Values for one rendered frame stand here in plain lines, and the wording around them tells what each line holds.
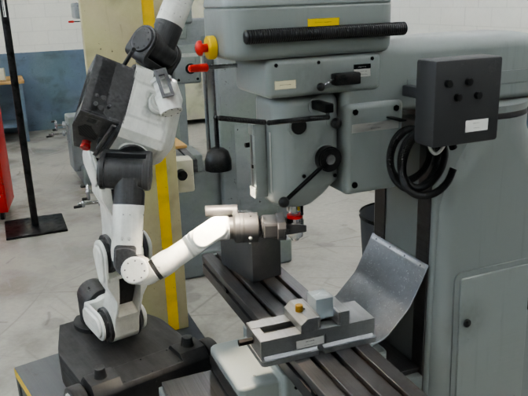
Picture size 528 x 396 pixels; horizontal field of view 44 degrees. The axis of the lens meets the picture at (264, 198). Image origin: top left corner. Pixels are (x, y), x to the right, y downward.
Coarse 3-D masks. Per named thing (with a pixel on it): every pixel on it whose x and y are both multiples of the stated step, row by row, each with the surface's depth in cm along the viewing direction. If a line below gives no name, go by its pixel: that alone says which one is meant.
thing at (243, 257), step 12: (228, 216) 235; (228, 240) 233; (264, 240) 222; (276, 240) 225; (228, 252) 235; (240, 252) 227; (252, 252) 220; (264, 252) 223; (276, 252) 226; (228, 264) 237; (240, 264) 229; (252, 264) 222; (264, 264) 224; (276, 264) 227; (252, 276) 223; (264, 276) 226
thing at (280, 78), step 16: (240, 64) 178; (256, 64) 168; (272, 64) 162; (288, 64) 164; (304, 64) 165; (320, 64) 167; (336, 64) 169; (352, 64) 171; (368, 64) 172; (240, 80) 180; (256, 80) 169; (272, 80) 163; (288, 80) 165; (304, 80) 167; (320, 80) 168; (368, 80) 174; (272, 96) 165; (288, 96) 167
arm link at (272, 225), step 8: (248, 216) 187; (256, 216) 187; (264, 216) 191; (272, 216) 191; (280, 216) 191; (248, 224) 186; (256, 224) 186; (264, 224) 186; (272, 224) 186; (280, 224) 185; (248, 232) 186; (256, 232) 186; (264, 232) 186; (272, 232) 186; (280, 232) 185; (248, 240) 188; (256, 240) 188
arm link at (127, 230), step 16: (112, 208) 186; (128, 208) 183; (144, 208) 187; (112, 224) 185; (128, 224) 183; (112, 240) 184; (128, 240) 183; (112, 256) 183; (128, 256) 181; (128, 272) 180; (144, 272) 181
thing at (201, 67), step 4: (192, 64) 177; (196, 64) 177; (200, 64) 177; (204, 64) 177; (216, 64) 179; (220, 64) 179; (224, 64) 180; (228, 64) 180; (232, 64) 180; (236, 64) 181; (188, 68) 177; (192, 68) 176; (196, 68) 176; (200, 68) 177; (204, 68) 177; (208, 68) 178; (212, 68) 179; (216, 68) 179
